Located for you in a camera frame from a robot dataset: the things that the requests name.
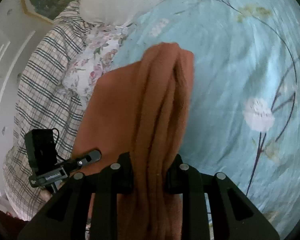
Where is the plaid checked blanket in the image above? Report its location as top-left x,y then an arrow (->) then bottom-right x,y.
3,1 -> 92,220

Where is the light blue floral bedsheet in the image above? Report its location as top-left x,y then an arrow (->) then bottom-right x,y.
114,0 -> 300,238

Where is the orange knit cloth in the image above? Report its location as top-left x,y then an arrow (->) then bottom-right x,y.
72,43 -> 194,239

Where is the pink floral fabric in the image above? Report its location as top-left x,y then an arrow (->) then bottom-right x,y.
62,24 -> 128,99

